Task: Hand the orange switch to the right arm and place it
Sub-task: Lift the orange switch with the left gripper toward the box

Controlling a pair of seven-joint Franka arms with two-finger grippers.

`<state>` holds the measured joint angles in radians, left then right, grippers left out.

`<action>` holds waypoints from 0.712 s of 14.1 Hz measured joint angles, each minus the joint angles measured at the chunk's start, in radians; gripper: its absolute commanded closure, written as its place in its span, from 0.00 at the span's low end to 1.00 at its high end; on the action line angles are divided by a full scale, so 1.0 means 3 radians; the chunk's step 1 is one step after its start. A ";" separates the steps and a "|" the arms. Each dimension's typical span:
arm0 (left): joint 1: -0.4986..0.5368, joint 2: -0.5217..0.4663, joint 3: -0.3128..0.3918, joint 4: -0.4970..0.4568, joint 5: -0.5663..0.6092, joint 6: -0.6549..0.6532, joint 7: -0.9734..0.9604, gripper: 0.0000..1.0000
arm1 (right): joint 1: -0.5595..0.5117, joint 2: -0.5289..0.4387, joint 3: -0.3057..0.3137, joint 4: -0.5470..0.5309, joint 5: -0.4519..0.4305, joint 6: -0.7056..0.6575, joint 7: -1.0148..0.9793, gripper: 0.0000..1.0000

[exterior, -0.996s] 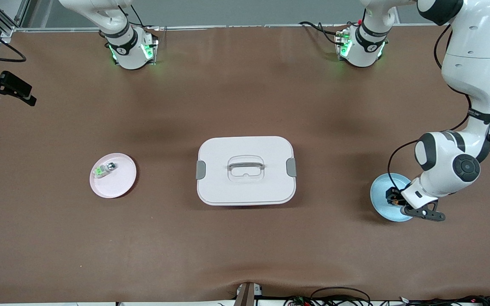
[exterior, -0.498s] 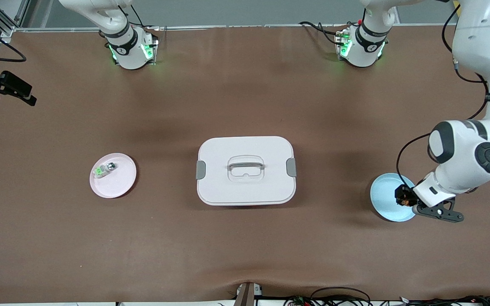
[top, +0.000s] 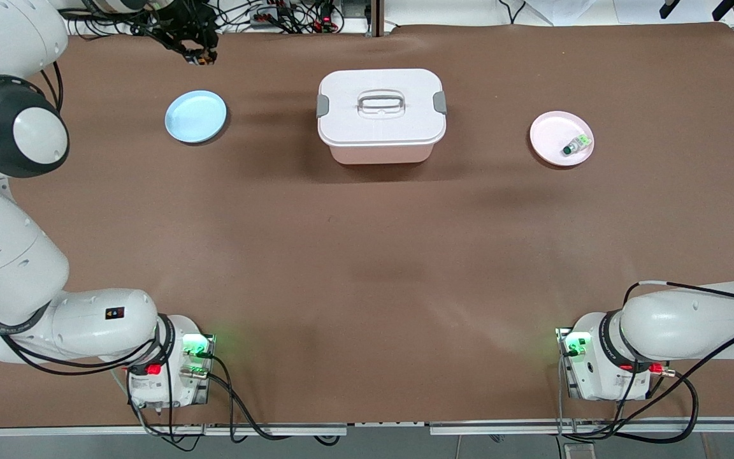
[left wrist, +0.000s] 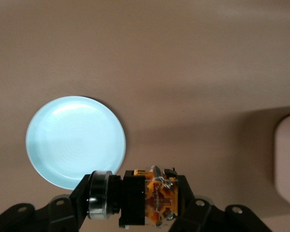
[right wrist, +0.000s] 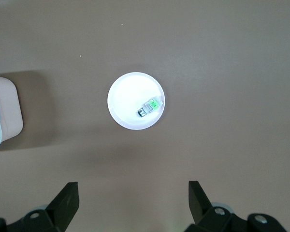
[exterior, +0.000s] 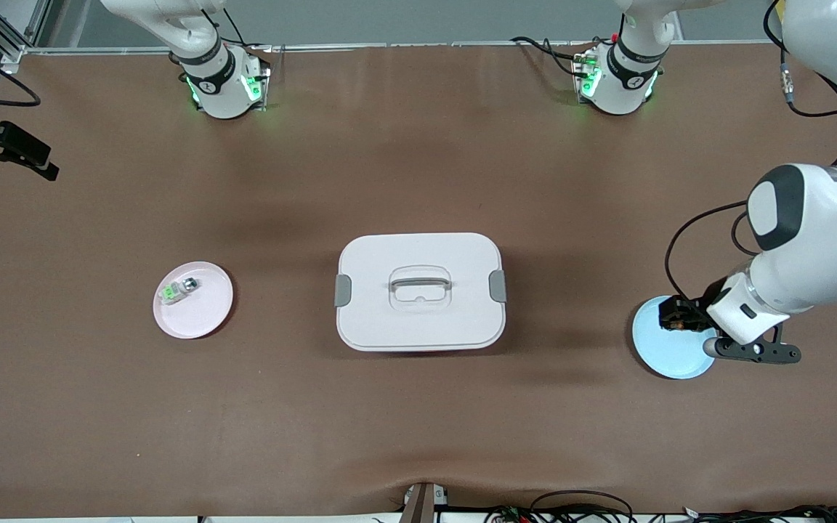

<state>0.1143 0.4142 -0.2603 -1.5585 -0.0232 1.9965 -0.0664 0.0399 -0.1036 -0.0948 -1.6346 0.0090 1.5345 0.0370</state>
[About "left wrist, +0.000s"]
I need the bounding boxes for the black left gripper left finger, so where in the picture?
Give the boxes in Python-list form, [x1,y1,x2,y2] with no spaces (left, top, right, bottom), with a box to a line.
[0,174,93,232]

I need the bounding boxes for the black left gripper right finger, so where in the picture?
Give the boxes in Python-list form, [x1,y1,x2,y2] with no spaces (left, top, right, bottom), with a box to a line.
[169,175,274,232]

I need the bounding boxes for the orange and black push-button switch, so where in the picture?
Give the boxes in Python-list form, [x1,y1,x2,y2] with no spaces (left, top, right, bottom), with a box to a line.
[86,165,180,229]

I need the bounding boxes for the light blue round plate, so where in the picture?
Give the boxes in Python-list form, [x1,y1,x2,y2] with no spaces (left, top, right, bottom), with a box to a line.
[25,96,127,191]

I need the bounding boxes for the white lidded storage box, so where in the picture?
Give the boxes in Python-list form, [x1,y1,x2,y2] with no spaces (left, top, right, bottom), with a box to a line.
[274,113,290,215]

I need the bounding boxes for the brown table mat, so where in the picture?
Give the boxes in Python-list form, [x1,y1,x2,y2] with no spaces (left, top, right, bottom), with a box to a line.
[0,0,290,232]

